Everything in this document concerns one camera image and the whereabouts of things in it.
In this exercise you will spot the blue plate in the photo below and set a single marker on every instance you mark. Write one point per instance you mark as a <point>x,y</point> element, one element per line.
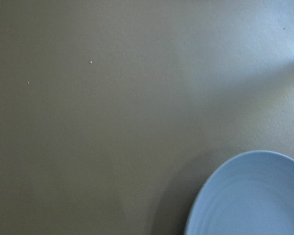
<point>250,194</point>

